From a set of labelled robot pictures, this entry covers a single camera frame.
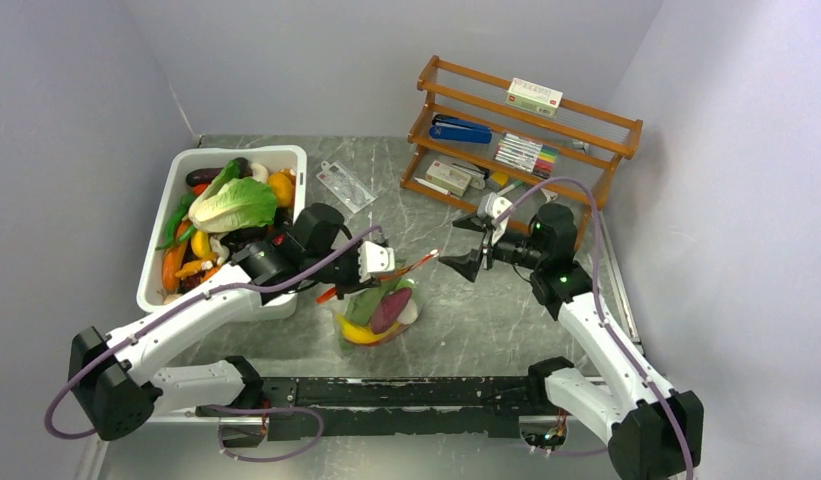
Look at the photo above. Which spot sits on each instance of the green chili pepper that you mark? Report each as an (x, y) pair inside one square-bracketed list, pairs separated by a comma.
[(170, 230)]

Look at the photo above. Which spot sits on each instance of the wooden desk shelf rack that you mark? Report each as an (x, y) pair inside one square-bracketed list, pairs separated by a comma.
[(516, 129)]

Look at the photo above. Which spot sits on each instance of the green romaine lettuce leaf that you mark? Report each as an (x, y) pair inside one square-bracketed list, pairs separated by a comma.
[(360, 307)]

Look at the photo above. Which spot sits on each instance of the yellow banana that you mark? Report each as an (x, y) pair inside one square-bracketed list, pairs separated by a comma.
[(364, 336)]

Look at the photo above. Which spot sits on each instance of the white correction tape dispenser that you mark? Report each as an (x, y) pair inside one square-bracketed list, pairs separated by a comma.
[(477, 176)]

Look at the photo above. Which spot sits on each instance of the white green box shelf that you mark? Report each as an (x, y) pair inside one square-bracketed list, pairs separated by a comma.
[(448, 177), (533, 98)]

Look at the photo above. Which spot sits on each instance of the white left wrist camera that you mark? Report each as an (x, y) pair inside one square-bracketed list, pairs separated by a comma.
[(375, 260)]

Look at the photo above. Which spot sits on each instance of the white marker pen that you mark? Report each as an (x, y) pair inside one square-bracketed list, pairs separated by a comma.
[(432, 186)]

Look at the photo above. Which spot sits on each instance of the white mushroom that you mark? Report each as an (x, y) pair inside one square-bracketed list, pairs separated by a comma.
[(409, 314)]

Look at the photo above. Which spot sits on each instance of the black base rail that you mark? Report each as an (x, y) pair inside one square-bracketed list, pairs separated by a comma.
[(497, 406)]

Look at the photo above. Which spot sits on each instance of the green capped marker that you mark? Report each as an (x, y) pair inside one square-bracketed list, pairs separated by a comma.
[(510, 187)]

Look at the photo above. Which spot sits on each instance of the yellow sticky note block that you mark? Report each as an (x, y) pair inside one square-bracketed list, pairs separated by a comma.
[(497, 180)]

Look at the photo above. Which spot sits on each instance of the orange carrot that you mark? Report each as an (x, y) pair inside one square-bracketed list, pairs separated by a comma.
[(173, 260)]

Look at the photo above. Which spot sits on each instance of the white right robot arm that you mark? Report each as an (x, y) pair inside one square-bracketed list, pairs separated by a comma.
[(650, 429)]

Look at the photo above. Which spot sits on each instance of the clear zip top bag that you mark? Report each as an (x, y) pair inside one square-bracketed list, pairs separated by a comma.
[(330, 298)]

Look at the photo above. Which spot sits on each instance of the white green box lower shelf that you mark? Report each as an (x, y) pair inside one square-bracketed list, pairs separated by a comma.
[(448, 177)]

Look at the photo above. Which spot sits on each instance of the orange bell pepper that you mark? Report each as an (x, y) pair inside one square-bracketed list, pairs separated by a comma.
[(283, 188)]

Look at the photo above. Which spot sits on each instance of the blue stapler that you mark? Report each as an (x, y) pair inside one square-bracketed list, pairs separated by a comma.
[(450, 128)]

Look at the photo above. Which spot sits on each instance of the white plastic bin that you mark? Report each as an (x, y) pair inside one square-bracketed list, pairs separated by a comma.
[(150, 293)]

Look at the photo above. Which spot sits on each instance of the coloured marker set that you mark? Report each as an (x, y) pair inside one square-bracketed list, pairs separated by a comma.
[(535, 158)]

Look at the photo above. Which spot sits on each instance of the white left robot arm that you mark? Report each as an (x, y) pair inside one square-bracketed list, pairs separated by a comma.
[(121, 379)]

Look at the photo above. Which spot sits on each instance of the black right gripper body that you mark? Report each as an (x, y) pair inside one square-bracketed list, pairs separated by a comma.
[(516, 249)]

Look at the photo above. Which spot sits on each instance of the white green box top shelf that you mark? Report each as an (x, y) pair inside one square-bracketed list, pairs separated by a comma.
[(533, 98)]

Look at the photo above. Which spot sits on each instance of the purple sweet potato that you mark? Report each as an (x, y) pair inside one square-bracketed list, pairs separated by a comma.
[(389, 308)]

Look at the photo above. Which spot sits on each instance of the packaged protractor ruler set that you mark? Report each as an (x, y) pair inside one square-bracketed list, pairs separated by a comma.
[(345, 186)]

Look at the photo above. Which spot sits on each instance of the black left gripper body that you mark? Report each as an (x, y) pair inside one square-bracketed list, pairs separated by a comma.
[(341, 270)]

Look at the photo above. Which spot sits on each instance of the green white cabbage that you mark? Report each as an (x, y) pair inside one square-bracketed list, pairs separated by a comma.
[(233, 201)]

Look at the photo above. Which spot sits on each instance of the dark eggplant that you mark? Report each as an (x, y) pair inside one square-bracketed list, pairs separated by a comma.
[(208, 173)]

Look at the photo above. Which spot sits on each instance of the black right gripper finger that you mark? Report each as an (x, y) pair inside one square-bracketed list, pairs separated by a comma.
[(472, 222), (467, 265)]

